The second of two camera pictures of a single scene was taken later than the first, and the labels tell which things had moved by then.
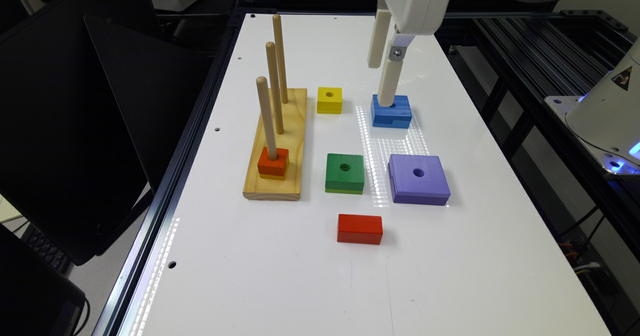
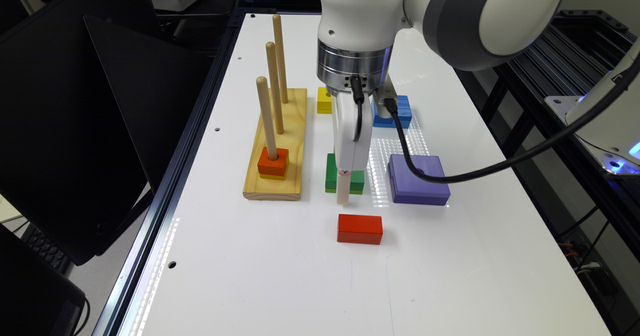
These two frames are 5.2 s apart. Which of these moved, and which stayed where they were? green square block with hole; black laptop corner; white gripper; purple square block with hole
Moved: white gripper
Stayed: black laptop corner; purple square block with hole; green square block with hole
